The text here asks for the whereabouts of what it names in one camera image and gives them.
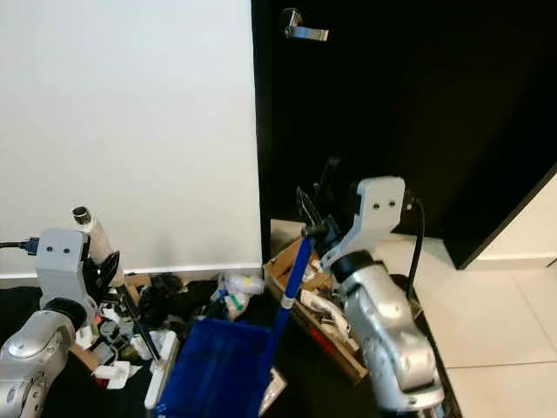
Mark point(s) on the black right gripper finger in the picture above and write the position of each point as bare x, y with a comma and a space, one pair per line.
331, 193
309, 209

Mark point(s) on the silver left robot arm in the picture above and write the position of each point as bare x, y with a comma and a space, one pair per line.
35, 366

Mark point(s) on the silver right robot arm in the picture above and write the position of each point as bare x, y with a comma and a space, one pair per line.
392, 340

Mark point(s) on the black floor mat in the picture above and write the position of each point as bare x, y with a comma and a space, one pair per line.
313, 396

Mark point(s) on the white bottle with dark cap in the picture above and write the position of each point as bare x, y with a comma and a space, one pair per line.
97, 235

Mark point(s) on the brown cardboard box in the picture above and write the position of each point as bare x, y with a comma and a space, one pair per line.
283, 261

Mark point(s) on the crumpled plastic bottle green label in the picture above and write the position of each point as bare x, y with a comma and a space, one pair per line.
239, 292

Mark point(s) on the black door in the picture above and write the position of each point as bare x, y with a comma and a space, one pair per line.
418, 104

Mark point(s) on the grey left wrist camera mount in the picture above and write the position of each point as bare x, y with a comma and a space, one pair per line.
63, 261

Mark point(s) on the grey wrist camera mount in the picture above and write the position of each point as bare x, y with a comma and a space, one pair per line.
63, 261
379, 209

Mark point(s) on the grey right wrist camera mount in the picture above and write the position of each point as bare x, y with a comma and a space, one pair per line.
379, 209

